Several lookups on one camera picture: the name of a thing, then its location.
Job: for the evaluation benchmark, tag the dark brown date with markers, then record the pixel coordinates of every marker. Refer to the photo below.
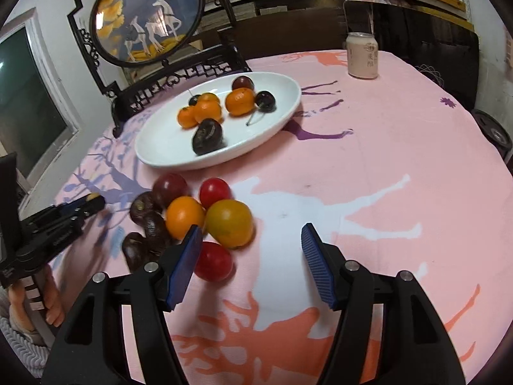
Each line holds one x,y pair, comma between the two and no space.
207,136
156,228
142,205
134,250

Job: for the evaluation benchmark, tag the tan longan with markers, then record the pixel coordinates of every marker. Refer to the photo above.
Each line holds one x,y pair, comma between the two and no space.
93,197

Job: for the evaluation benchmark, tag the beige drink can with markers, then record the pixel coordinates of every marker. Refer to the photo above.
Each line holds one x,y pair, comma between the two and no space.
362,58

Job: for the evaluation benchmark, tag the small mandarin orange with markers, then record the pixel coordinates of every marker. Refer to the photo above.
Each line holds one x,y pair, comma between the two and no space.
186,118

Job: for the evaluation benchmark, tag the dark purple tomato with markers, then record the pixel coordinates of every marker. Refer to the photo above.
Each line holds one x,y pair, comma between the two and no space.
170,187

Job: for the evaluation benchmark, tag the black round weight plate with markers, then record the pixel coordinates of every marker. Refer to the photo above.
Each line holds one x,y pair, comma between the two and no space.
495,130

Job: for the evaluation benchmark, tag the white oval plate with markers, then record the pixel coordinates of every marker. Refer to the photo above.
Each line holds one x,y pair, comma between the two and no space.
168,148

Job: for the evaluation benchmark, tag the dark red cherry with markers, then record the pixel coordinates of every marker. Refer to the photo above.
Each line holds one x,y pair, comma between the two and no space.
194,100
265,100

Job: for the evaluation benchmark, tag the yellow green tomato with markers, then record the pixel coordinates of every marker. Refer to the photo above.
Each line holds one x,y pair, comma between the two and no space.
230,222

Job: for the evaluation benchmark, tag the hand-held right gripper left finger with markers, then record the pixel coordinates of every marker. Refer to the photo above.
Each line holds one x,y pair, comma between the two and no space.
184,266

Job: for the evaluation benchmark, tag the white framed window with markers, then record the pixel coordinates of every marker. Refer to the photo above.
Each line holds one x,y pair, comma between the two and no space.
28,100

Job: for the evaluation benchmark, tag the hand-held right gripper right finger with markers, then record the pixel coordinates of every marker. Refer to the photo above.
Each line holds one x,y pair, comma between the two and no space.
316,266

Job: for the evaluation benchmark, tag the orange tomato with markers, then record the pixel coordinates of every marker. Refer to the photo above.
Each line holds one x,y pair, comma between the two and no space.
184,216

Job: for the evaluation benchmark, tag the red cherry tomato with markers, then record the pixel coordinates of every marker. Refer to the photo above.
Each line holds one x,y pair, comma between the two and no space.
215,191
214,262

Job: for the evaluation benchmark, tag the large mandarin orange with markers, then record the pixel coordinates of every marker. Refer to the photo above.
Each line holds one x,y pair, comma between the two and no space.
239,102

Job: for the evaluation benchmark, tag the person's left forearm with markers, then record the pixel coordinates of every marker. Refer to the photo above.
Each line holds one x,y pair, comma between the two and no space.
20,349

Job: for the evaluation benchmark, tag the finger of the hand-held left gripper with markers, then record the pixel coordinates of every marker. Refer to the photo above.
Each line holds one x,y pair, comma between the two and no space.
94,206
74,204

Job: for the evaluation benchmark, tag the dark red plum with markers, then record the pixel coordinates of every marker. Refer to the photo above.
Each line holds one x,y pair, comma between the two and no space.
243,82

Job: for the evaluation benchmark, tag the round deer picture wooden stand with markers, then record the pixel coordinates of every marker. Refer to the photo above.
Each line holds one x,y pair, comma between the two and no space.
144,16

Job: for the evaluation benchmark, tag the person's left hand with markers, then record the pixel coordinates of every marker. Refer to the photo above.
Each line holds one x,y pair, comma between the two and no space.
52,300

